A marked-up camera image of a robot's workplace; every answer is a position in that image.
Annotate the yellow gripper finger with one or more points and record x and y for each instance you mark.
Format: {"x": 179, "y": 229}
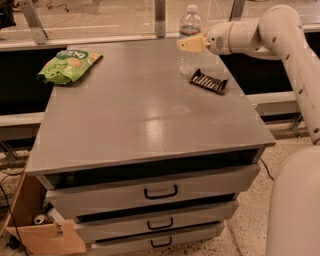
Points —
{"x": 194, "y": 44}

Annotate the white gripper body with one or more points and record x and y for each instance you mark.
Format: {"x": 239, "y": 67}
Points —
{"x": 218, "y": 41}

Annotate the clear plastic water bottle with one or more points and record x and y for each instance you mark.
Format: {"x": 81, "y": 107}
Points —
{"x": 190, "y": 25}

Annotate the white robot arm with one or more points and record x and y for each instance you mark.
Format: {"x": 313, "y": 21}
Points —
{"x": 294, "y": 215}

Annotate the black drill bit holder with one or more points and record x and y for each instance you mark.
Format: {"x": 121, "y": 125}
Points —
{"x": 209, "y": 83}

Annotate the green snack bag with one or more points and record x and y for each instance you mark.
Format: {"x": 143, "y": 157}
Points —
{"x": 67, "y": 66}

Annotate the grey drawer cabinet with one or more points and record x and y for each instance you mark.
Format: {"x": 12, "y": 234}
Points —
{"x": 134, "y": 116}

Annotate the middle grey drawer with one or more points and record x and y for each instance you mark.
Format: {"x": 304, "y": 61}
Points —
{"x": 157, "y": 218}

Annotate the grey drawer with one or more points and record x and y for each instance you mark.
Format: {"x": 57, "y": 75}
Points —
{"x": 157, "y": 218}
{"x": 157, "y": 240}
{"x": 107, "y": 197}

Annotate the bottom grey drawer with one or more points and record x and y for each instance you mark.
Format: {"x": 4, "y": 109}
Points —
{"x": 157, "y": 240}

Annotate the top grey drawer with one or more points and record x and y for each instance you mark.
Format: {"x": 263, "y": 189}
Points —
{"x": 107, "y": 197}

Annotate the cardboard box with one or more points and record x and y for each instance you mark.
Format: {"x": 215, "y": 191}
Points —
{"x": 43, "y": 239}

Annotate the right metal railing post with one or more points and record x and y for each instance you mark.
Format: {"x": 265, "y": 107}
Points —
{"x": 236, "y": 10}

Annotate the middle metal railing post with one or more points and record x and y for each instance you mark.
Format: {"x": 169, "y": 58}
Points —
{"x": 160, "y": 18}

